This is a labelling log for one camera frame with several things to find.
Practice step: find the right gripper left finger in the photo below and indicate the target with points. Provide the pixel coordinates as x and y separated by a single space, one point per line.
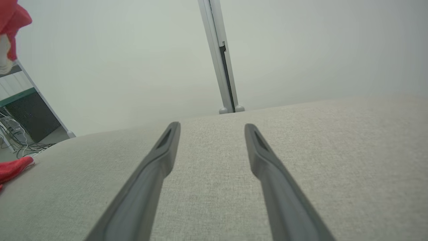
140 187

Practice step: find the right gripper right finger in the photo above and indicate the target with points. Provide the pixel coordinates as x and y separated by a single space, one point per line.
284 201

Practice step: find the red basketball jersey white sleeves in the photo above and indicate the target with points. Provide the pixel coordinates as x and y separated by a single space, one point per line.
11 169

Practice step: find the red shorts with white trim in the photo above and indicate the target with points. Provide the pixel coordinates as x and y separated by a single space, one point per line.
13 20

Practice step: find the dark panel with green edge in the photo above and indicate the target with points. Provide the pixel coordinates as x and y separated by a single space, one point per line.
31 117

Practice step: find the grey partition post round feet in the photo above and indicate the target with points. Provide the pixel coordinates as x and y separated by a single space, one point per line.
219 60

